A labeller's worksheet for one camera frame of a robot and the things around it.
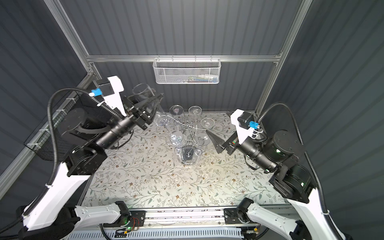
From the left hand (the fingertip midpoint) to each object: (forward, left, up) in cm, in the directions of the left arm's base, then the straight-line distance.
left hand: (158, 92), depth 41 cm
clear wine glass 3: (+4, -14, -29) cm, 33 cm away
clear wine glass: (+22, -12, -29) cm, 38 cm away
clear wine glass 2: (+14, -18, -30) cm, 37 cm away
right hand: (-4, -18, -9) cm, 20 cm away
